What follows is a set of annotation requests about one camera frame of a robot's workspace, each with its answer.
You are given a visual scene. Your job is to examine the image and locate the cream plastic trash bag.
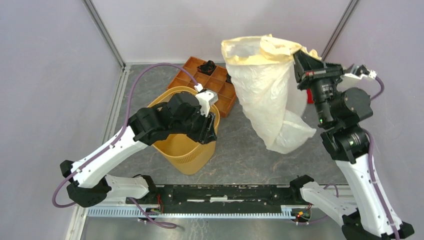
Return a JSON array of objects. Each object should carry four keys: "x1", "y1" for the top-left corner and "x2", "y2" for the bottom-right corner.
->
[{"x1": 221, "y1": 34, "x2": 321, "y2": 154}]

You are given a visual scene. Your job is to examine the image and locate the black rolled strap rear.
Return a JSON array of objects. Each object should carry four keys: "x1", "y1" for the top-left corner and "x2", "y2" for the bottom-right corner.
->
[{"x1": 196, "y1": 60, "x2": 218, "y2": 76}]

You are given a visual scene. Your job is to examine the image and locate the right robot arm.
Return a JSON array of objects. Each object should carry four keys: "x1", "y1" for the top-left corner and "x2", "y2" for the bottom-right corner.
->
[{"x1": 288, "y1": 50, "x2": 415, "y2": 240}]

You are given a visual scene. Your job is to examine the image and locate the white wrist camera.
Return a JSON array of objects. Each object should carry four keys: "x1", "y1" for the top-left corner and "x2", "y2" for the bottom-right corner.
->
[
  {"x1": 194, "y1": 83, "x2": 219, "y2": 117},
  {"x1": 336, "y1": 64, "x2": 377, "y2": 91}
]

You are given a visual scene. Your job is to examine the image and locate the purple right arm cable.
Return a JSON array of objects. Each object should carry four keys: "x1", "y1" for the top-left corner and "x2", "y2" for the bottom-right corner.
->
[{"x1": 362, "y1": 76, "x2": 402, "y2": 240}]

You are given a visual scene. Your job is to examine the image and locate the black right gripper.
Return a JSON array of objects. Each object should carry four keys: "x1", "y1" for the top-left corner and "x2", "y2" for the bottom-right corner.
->
[{"x1": 292, "y1": 47, "x2": 347, "y2": 125}]

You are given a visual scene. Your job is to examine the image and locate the red cloth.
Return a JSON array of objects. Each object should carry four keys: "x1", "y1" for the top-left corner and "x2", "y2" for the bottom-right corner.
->
[{"x1": 306, "y1": 88, "x2": 314, "y2": 104}]

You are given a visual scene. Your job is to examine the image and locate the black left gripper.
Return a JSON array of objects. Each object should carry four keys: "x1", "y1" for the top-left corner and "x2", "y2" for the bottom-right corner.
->
[{"x1": 171, "y1": 106, "x2": 219, "y2": 146}]

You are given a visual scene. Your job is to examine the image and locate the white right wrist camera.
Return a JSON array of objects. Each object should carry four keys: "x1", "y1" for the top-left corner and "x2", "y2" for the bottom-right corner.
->
[{"x1": 336, "y1": 64, "x2": 377, "y2": 91}]

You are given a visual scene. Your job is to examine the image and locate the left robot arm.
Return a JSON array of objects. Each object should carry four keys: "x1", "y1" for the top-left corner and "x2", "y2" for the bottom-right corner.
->
[{"x1": 60, "y1": 90, "x2": 218, "y2": 208}]

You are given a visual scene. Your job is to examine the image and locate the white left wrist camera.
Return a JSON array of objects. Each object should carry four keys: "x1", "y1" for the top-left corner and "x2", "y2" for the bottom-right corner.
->
[{"x1": 194, "y1": 83, "x2": 219, "y2": 117}]

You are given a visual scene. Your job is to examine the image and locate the orange compartment tray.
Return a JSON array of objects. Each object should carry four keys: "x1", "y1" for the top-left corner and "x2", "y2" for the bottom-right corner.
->
[{"x1": 183, "y1": 56, "x2": 237, "y2": 118}]

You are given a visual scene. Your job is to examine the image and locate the yellow mesh trash bin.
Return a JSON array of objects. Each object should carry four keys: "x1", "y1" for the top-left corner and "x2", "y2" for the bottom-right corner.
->
[{"x1": 147, "y1": 86, "x2": 220, "y2": 175}]

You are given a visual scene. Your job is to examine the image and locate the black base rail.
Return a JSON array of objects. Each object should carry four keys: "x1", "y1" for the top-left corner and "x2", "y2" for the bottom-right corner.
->
[{"x1": 136, "y1": 184, "x2": 307, "y2": 214}]

